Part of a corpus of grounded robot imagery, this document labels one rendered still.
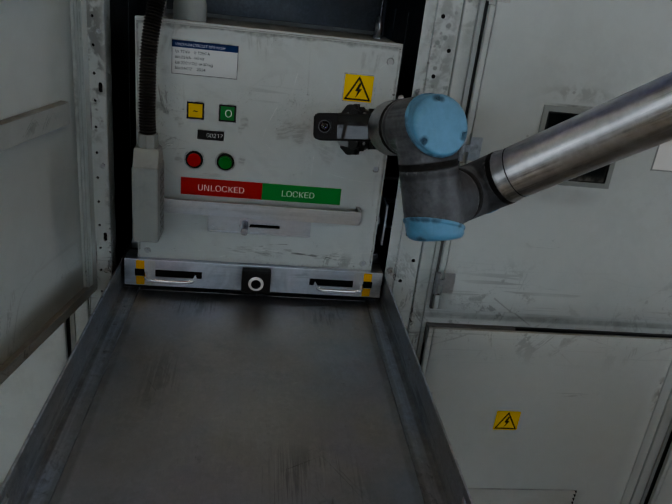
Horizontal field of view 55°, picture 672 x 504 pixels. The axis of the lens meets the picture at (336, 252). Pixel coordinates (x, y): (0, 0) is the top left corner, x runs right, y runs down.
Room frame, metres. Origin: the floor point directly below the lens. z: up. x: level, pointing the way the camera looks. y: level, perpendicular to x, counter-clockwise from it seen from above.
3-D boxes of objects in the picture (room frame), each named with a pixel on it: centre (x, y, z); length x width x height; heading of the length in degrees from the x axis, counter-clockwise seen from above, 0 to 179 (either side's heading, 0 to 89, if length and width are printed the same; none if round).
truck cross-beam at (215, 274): (1.24, 0.16, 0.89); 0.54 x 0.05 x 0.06; 98
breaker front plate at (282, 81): (1.23, 0.16, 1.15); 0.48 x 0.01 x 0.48; 98
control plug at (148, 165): (1.13, 0.36, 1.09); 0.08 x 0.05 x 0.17; 8
